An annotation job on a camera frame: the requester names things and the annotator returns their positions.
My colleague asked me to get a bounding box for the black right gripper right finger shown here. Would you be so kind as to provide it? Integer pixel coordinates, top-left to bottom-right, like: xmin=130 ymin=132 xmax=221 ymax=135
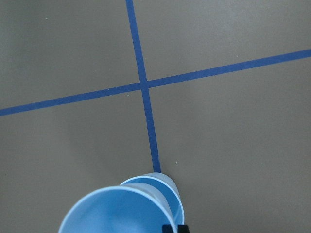
xmin=177 ymin=225 xmax=189 ymax=233

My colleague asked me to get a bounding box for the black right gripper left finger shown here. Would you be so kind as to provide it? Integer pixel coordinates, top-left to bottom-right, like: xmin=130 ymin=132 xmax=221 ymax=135
xmin=162 ymin=224 xmax=172 ymax=233

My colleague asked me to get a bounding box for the blue cup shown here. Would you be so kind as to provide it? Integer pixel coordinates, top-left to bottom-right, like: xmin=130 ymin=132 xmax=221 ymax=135
xmin=121 ymin=172 xmax=185 ymax=225
xmin=59 ymin=183 xmax=177 ymax=233

